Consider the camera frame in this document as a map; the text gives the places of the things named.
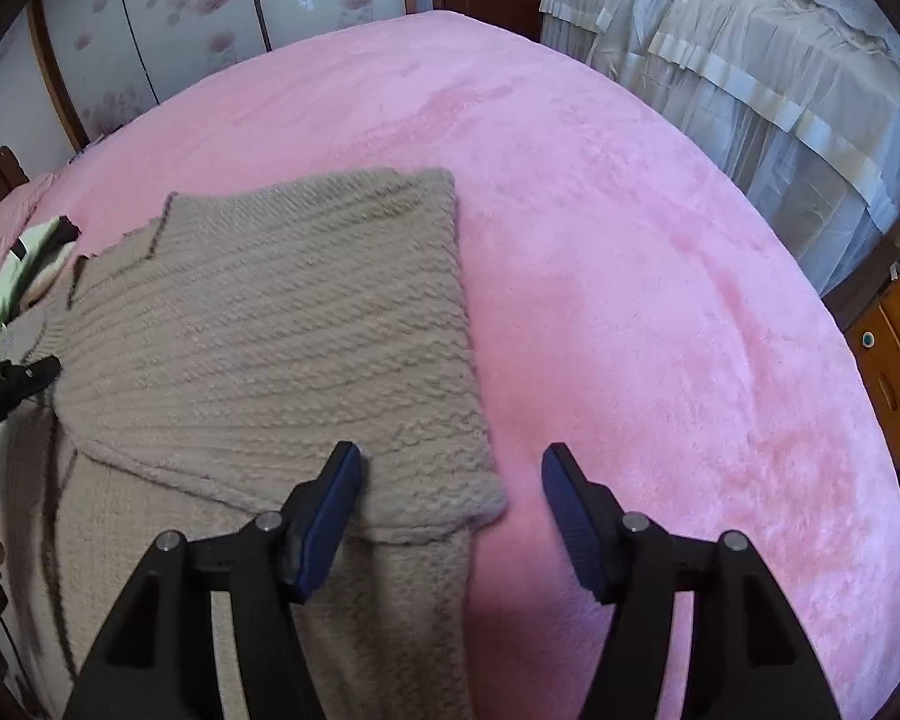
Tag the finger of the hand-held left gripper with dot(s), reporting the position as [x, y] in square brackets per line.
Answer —
[36, 375]

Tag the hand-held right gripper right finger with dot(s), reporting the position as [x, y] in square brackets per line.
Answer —
[576, 521]

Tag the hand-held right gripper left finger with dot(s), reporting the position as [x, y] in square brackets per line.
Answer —
[328, 517]

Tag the beige knitted sweater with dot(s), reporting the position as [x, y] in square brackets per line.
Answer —
[270, 315]

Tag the pink pillow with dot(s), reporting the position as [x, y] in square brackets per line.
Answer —
[15, 210]

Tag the pink fleece blanket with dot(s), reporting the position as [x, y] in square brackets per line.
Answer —
[630, 255]

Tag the yellow wooden cabinet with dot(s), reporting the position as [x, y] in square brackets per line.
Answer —
[896, 360]

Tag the floral sliding wardrobe doors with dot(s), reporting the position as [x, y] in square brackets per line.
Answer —
[195, 22]

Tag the white lace covered bed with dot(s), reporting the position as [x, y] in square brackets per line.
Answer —
[757, 52]

